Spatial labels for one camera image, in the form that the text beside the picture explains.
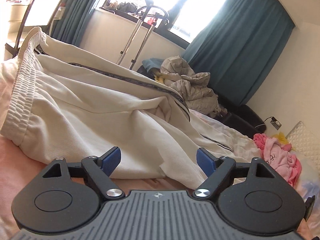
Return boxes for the pink fleece robe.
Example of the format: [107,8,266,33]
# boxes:
[253,133,302,187]

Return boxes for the white backed wooden chair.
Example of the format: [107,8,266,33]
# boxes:
[5,0,62,57]

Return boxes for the grey puffer jacket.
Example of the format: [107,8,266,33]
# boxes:
[159,56,221,118]

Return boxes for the teal curtain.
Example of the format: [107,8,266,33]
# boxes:
[52,0,98,47]
[182,0,295,106]

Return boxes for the black sofa bench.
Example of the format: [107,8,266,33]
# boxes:
[138,66,266,139]

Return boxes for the dark framed window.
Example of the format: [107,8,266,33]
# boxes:
[100,0,226,43]

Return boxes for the wall power outlet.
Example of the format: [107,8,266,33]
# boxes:
[270,116,282,130]

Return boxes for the pink and yellow bed quilt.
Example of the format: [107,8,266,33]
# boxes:
[1,59,319,239]

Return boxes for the white quilted headboard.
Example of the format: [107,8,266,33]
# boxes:
[286,121,319,169]

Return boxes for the right teal curtain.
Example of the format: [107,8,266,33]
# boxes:
[182,0,295,106]

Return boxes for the white dresser desk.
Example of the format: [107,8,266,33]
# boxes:
[8,4,57,33]

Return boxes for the cream white sweatpants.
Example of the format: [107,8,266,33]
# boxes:
[1,27,260,189]

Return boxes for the left teal curtain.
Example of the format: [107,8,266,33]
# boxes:
[52,0,98,47]

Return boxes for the yellow plush toy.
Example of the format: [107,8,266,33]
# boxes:
[272,132,291,145]

